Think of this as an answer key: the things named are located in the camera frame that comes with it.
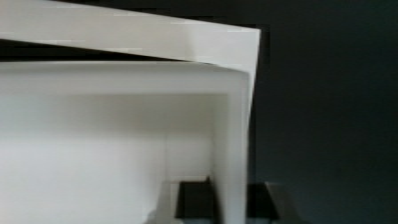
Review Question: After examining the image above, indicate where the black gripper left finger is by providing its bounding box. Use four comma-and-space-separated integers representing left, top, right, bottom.
173, 178, 219, 224

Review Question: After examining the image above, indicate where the white drawer cabinet frame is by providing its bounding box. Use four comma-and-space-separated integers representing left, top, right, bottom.
0, 0, 259, 224

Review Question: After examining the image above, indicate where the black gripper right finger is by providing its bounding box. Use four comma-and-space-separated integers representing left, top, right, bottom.
246, 182, 285, 224

